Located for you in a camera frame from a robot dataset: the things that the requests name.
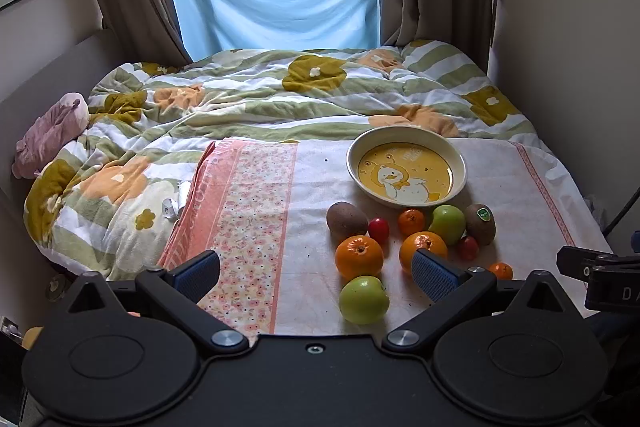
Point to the green apple back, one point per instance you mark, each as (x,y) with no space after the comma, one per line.
(448,222)

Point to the red cherry tomato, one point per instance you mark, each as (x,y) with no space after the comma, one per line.
(379,230)
(467,248)

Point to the brown kiwi with sticker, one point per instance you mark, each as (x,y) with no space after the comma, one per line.
(480,224)

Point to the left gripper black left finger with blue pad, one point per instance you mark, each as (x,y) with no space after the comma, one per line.
(173,297)

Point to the green apple front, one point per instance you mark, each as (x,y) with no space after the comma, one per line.
(363,300)

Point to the large orange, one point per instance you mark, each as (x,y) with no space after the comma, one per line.
(426,240)
(357,256)

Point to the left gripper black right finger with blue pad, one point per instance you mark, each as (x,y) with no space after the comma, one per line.
(456,295)

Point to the white pink floral cloth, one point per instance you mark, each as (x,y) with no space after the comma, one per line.
(262,208)

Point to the small mandarin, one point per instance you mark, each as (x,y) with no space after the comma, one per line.
(502,271)
(411,221)

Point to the brown kiwi plain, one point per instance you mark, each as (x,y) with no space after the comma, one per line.
(344,220)

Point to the green apple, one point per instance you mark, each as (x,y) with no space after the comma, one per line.
(363,300)
(448,222)

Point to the pink plush pillow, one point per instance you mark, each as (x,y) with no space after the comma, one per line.
(64,122)

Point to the cream bowl with duck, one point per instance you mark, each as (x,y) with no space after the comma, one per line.
(406,167)

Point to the floral striped duvet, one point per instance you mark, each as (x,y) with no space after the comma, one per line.
(98,204)

